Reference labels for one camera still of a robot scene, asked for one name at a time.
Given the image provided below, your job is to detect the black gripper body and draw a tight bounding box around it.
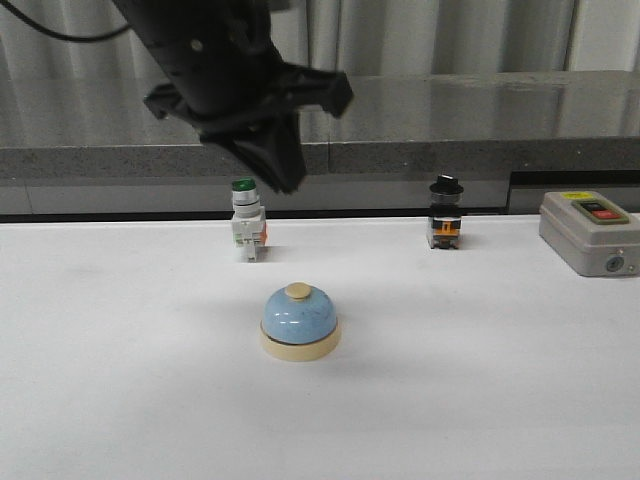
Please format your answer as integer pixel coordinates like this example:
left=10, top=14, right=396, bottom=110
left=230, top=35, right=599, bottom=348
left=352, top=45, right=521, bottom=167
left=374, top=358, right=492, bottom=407
left=143, top=35, right=353, bottom=144

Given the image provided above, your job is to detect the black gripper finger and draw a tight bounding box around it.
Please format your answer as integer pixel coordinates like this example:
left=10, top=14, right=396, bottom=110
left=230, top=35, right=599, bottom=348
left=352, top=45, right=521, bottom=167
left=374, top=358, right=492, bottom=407
left=231, top=122, right=293, bottom=194
left=280, top=112, right=307, bottom=193

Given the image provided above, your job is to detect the blue service bell cream base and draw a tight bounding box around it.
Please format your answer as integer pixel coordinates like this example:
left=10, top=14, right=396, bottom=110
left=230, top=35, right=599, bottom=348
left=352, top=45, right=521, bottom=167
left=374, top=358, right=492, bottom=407
left=260, top=282, right=341, bottom=362

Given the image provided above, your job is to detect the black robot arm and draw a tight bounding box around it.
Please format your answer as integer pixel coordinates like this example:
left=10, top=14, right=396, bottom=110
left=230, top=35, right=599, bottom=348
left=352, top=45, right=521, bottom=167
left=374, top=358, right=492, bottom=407
left=115, top=1, right=353, bottom=194

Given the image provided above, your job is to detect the grey stone counter ledge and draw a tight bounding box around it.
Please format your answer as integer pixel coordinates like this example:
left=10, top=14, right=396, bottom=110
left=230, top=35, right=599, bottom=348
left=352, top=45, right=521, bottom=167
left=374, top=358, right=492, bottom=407
left=1, top=71, right=639, bottom=215

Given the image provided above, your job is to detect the green pushbutton switch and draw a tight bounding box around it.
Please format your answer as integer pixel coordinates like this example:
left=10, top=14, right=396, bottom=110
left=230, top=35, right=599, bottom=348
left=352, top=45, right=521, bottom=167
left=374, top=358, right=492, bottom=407
left=231, top=177, right=268, bottom=261

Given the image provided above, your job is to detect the black selector switch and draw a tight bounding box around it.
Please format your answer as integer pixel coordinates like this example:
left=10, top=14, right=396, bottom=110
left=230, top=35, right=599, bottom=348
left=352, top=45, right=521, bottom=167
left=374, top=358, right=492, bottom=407
left=427, top=174, right=464, bottom=249

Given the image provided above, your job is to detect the grey start-stop switch box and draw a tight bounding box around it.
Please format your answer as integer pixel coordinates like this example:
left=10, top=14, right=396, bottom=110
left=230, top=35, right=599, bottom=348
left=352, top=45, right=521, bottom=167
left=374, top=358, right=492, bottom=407
left=539, top=191, right=639, bottom=277

